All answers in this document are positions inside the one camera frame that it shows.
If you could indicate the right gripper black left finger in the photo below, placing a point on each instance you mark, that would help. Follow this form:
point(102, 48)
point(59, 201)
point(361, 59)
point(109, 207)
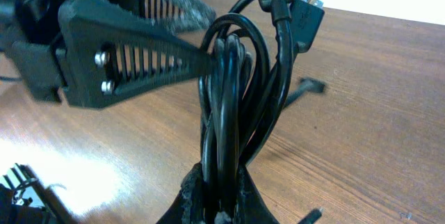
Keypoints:
point(188, 206)

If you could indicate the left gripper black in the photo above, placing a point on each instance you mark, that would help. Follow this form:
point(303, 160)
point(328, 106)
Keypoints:
point(30, 35)

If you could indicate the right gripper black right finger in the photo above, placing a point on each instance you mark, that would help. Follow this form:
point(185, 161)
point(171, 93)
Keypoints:
point(250, 207)

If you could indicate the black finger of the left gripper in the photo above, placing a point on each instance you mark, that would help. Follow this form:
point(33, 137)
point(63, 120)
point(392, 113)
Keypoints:
point(113, 55)
point(176, 16)

